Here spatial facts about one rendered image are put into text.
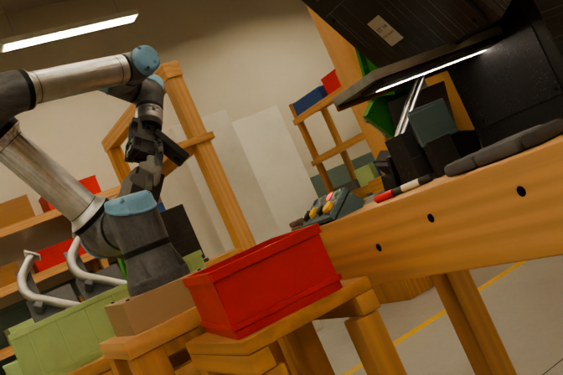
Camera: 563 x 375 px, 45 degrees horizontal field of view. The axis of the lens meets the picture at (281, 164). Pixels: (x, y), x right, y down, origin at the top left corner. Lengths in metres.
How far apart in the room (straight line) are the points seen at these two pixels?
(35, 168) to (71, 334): 0.62
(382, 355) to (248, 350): 0.25
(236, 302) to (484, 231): 0.41
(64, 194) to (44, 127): 7.08
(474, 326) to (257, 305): 1.26
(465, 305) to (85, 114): 7.17
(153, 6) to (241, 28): 1.32
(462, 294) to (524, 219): 1.28
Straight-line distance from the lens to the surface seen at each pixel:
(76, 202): 1.73
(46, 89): 1.66
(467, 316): 2.31
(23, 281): 2.43
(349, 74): 2.28
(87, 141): 8.84
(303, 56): 10.50
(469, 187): 1.09
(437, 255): 1.22
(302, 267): 1.18
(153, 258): 1.61
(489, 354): 2.35
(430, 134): 1.38
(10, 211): 7.94
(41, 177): 1.72
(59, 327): 2.15
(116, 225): 1.64
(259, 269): 1.16
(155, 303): 1.54
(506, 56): 1.51
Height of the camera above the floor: 0.96
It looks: 4 degrees up
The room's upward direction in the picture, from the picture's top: 24 degrees counter-clockwise
